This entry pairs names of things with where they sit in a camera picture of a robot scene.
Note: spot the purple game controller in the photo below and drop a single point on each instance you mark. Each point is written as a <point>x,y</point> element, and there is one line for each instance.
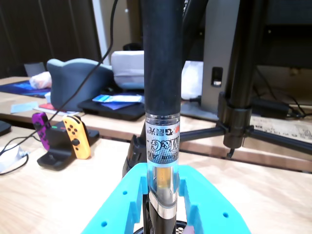
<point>44,136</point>

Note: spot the dark wooden cabinet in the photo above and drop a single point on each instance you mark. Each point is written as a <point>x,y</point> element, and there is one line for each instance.
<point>48,29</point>

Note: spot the black flat laptop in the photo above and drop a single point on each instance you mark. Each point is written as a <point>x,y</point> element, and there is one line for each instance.
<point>109,113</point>

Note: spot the blue white packet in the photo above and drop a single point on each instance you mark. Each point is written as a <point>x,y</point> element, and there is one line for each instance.
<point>114,98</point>

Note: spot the black controller charging dock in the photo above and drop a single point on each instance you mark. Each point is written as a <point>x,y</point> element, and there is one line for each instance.
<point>56,158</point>

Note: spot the white crumpled object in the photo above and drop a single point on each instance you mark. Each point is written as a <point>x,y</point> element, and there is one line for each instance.
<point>9,156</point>

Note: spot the black computer monitor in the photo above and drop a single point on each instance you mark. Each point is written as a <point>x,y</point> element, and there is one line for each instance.
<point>287,36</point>

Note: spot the black flat device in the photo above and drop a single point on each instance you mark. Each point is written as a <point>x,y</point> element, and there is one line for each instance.
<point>5,128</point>

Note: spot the white paper box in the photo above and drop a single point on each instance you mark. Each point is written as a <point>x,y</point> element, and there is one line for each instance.
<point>126,65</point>

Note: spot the black camera tripod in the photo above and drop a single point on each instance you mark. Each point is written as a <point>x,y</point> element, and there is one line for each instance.
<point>241,61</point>

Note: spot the light blue card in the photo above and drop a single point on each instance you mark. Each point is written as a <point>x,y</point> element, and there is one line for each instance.
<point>23,107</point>

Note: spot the white plastic bag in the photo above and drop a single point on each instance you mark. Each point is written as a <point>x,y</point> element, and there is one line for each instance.
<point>192,78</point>

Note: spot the black power adapter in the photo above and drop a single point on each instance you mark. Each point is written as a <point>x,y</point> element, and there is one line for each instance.
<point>268,108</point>

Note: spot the black mesh pen holder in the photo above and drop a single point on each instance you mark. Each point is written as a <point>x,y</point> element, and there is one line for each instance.
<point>181,225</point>

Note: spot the pink white bag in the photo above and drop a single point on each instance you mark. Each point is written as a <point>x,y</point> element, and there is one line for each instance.
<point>41,80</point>

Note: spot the black grip retractable pen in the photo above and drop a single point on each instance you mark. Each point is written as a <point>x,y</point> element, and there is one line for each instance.
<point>162,73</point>

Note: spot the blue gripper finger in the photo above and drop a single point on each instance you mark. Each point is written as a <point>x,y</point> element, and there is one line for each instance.
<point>114,209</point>
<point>214,212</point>

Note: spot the blue mouse pad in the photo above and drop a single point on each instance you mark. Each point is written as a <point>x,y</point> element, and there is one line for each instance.
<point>14,87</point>

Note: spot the grey cat shaped cushion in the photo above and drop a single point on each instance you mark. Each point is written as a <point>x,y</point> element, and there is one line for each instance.
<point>63,73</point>

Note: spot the orange game controller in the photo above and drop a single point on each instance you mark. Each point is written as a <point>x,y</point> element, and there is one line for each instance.
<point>81,151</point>

